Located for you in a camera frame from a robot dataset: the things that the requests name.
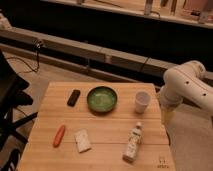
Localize green ceramic bowl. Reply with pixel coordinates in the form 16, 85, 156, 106
87, 86, 118, 113

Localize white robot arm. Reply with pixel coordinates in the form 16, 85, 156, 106
158, 60, 213, 125

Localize black rectangular remote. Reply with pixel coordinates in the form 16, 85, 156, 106
67, 89, 80, 107

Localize white paper cup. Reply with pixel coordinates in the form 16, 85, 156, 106
135, 91, 151, 113

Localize white plastic bottle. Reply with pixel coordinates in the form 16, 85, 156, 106
123, 122, 142, 162

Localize orange carrot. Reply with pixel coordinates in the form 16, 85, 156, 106
53, 125, 66, 148

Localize black office chair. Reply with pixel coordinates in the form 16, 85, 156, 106
0, 49, 39, 171

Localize black cable on floor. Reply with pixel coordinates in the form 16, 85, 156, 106
4, 39, 45, 76

